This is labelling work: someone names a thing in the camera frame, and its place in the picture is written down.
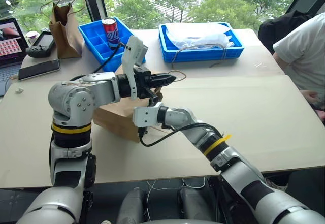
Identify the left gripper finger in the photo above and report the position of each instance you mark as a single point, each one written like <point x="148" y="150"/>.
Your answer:
<point x="161" y="83"/>
<point x="162" y="77"/>

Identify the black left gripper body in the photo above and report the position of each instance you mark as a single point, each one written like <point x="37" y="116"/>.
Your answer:
<point x="142" y="78"/>

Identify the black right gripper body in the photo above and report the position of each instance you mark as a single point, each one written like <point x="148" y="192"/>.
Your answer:
<point x="142" y="132"/>

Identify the brown paper bag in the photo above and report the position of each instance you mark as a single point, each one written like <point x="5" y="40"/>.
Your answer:
<point x="116" y="122"/>
<point x="66" y="33"/>

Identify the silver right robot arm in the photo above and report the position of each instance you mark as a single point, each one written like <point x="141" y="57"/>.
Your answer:
<point x="243" y="173"/>

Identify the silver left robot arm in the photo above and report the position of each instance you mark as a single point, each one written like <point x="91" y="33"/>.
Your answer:
<point x="68" y="102"/>

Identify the white plastic bag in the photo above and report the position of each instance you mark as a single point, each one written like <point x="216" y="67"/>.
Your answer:
<point x="198" y="34"/>

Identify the brown paper bag standing upright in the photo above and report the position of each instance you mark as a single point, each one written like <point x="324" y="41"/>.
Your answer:
<point x="66" y="33"/>

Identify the person's hand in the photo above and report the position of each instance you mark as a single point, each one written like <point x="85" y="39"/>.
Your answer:
<point x="310" y="97"/>

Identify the blue plastic crate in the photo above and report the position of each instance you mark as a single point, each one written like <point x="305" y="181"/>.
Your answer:
<point x="203" y="52"/>

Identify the red and blue soda can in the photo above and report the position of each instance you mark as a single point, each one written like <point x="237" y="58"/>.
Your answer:
<point x="111" y="32"/>

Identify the blue compartment bin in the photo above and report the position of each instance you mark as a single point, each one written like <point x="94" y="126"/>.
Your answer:
<point x="96" y="42"/>

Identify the dark rounded shape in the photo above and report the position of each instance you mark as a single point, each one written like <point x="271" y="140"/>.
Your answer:
<point x="132" y="206"/>
<point x="195" y="202"/>

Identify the black window pillar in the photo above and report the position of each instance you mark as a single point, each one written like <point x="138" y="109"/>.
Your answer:
<point x="92" y="0"/>

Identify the black smartphone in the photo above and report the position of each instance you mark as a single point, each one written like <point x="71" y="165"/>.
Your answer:
<point x="39" y="69"/>

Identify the black handheld game console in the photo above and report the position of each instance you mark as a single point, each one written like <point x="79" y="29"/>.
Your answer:
<point x="41" y="45"/>

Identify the white and purple cup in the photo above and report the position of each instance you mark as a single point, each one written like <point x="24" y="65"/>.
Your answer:
<point x="32" y="37"/>

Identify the small white scrap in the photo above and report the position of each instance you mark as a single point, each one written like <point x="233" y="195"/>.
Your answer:
<point x="18" y="90"/>

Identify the black backpack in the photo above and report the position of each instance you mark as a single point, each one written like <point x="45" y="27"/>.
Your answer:
<point x="276" y="28"/>

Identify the open laptop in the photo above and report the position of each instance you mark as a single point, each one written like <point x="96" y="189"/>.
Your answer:
<point x="10" y="46"/>

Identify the person in white shirt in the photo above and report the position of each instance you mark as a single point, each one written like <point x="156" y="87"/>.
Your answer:
<point x="304" y="51"/>

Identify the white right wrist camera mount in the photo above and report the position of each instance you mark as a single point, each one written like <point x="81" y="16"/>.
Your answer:
<point x="146" y="114"/>

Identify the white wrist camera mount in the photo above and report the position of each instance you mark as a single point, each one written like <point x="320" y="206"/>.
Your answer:
<point x="134" y="50"/>
<point x="146" y="114"/>

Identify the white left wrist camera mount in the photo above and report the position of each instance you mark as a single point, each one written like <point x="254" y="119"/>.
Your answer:
<point x="134" y="50"/>

